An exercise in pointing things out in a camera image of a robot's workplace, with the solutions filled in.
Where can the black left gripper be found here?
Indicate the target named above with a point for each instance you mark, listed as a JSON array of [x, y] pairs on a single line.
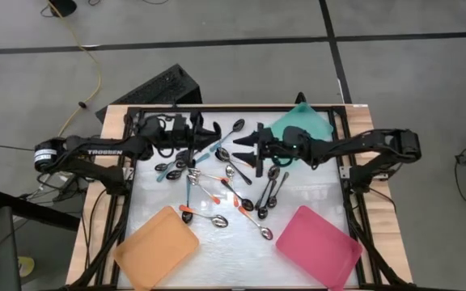
[[178, 135]]

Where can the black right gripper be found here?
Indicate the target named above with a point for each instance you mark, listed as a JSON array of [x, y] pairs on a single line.
[[273, 143]]

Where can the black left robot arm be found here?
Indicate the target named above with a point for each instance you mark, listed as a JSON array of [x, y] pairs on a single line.
[[79, 153]]

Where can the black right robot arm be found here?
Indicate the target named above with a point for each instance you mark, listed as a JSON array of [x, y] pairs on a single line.
[[378, 143]]

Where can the pile of spoons on table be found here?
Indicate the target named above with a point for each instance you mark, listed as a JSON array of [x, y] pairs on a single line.
[[249, 108]]

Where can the teal plastic tray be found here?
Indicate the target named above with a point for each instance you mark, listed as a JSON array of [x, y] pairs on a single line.
[[310, 121]]

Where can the black perforated computer case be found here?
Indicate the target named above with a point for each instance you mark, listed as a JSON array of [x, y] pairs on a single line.
[[164, 87]]

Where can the black round stand base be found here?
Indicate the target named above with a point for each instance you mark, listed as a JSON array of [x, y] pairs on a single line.
[[63, 6]]

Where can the yellow tape roll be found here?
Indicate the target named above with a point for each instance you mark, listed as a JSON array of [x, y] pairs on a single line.
[[28, 264]]

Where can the small black bracket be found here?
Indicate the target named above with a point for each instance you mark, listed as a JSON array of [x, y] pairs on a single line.
[[300, 98]]

